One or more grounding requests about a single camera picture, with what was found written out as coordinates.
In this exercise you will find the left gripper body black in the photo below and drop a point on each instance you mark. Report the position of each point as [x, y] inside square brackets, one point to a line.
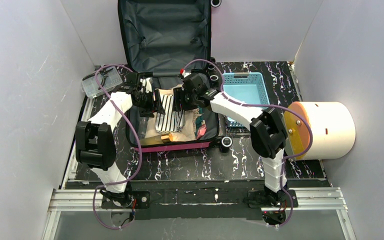
[153, 106]

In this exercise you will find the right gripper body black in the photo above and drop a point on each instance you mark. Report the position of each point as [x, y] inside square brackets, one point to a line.
[181, 103]

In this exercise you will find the black white striped garment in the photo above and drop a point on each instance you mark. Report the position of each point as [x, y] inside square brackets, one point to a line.
[171, 120]

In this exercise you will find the pink patterned garment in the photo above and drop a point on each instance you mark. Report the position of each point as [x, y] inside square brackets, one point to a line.
[201, 130]

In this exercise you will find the beige garment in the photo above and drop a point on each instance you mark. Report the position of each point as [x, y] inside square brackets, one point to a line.
[186, 134]

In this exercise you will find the pink hard-shell suitcase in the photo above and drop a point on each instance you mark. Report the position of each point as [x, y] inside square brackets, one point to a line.
[161, 37]

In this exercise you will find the teal green garment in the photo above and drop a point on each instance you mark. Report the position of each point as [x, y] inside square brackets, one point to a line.
[198, 122]

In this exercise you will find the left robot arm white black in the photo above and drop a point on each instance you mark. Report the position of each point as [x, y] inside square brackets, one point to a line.
[94, 139]

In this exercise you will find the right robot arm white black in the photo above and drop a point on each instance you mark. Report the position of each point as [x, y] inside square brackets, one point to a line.
[267, 132]

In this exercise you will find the small clear plastic bottle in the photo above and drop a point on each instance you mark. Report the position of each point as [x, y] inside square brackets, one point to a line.
[142, 127]

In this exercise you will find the frosted bottle gold cap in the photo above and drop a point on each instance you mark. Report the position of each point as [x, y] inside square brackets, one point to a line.
[161, 139]

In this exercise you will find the black pliers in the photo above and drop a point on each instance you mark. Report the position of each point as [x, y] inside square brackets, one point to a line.
[103, 73]

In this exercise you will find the light blue plastic basket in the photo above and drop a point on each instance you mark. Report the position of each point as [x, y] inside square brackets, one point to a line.
[247, 87]

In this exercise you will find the white cylinder with orange end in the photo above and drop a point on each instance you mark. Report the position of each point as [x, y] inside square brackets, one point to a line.
[332, 127]

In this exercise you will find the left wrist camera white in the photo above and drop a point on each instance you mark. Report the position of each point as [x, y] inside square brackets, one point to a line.
[146, 85]

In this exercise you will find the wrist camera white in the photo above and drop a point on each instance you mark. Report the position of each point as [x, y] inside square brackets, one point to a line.
[183, 73]
[146, 85]

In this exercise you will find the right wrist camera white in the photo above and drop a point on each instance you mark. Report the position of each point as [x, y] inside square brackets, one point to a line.
[183, 73]

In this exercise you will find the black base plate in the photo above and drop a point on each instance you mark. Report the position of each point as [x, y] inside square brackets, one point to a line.
[198, 199]

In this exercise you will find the aluminium frame rail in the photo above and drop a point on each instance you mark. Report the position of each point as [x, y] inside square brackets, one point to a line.
[322, 214]

